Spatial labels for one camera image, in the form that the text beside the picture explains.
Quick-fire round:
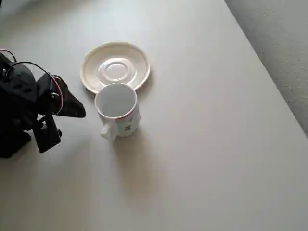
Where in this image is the white ceramic mug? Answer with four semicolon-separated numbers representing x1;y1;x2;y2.
94;83;141;141

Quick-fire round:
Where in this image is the cream ceramic saucer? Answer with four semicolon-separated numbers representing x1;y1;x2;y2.
79;41;151;95

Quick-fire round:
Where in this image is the red wire loop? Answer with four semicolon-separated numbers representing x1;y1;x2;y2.
51;75;64;114

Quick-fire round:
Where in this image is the thin black cable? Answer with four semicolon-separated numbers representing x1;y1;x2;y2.
3;61;55;80

